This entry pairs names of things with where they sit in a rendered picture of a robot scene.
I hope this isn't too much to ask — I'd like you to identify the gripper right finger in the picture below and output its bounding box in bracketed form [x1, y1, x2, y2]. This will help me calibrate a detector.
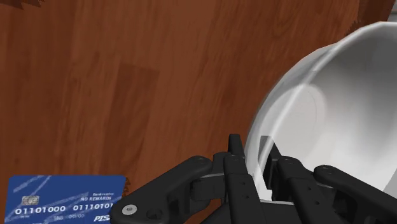
[260, 136, 397, 224]

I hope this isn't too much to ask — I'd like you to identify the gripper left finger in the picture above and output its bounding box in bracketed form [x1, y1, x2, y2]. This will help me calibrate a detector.
[109, 134, 268, 224]

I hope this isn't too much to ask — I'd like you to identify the white bowl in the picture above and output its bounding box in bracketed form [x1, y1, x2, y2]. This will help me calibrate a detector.
[243, 20, 397, 202]

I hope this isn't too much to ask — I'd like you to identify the blue bank card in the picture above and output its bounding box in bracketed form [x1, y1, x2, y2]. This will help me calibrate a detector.
[4, 174, 127, 224]

